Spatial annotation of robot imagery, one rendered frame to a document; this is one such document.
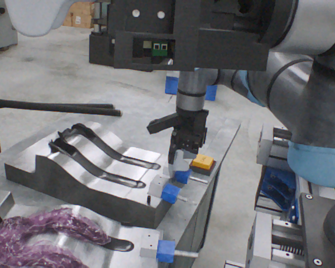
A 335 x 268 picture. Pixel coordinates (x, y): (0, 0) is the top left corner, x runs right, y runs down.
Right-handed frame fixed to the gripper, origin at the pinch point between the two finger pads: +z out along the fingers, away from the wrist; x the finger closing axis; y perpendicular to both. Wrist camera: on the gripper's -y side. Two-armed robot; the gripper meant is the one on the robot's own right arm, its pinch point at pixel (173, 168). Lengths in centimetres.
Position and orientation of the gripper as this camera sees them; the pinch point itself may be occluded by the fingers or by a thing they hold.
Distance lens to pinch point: 103.1
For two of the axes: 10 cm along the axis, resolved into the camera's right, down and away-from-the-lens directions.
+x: 3.7, -4.0, 8.4
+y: 9.2, 2.5, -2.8
